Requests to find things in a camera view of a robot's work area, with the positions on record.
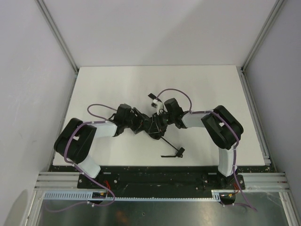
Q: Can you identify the black folding umbrella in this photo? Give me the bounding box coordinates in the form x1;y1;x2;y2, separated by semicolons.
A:
142;93;185;158

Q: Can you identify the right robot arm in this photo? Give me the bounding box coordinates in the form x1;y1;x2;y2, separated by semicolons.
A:
143;94;244;183

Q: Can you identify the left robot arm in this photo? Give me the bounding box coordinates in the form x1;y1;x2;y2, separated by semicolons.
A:
54;104;150;178

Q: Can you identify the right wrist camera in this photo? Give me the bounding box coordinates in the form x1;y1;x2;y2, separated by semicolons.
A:
151;99;164;115

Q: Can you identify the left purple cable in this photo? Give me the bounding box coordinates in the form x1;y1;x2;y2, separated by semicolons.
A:
87;104;117;122

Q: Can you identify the purple cable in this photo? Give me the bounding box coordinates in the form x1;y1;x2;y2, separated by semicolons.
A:
156;88;192;113
87;104;117;122

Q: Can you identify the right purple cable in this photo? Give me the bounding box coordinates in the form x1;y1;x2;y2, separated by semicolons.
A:
156;88;192;113

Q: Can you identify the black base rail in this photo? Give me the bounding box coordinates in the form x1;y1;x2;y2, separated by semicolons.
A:
78;166;244;190

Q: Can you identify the slotted cable duct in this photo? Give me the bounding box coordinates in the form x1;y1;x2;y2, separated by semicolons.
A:
43;190;223;202

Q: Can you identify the left aluminium frame post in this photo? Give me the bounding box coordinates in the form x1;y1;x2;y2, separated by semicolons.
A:
34;0;79;76

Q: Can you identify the aluminium frame post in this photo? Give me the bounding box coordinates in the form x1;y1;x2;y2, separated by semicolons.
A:
241;0;286;71
34;0;79;76

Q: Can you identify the right aluminium frame post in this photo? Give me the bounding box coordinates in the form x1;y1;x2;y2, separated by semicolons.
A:
241;0;286;71

